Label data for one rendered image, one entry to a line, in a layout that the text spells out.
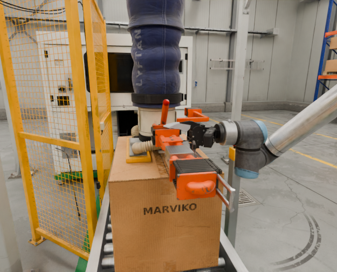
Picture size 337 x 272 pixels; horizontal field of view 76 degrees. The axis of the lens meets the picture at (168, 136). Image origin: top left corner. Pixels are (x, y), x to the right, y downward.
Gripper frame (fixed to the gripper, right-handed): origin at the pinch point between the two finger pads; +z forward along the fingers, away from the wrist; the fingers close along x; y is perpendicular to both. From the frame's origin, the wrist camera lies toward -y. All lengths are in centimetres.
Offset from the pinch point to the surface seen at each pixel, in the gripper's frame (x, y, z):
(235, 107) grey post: -24, 270, -160
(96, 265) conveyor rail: -62, 14, 30
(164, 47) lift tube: 31.4, 18.0, -2.0
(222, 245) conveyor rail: -62, 16, -31
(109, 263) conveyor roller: -67, 20, 25
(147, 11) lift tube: 43.4, 17.5, 4.4
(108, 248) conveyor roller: -67, 29, 27
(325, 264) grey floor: -121, 48, -134
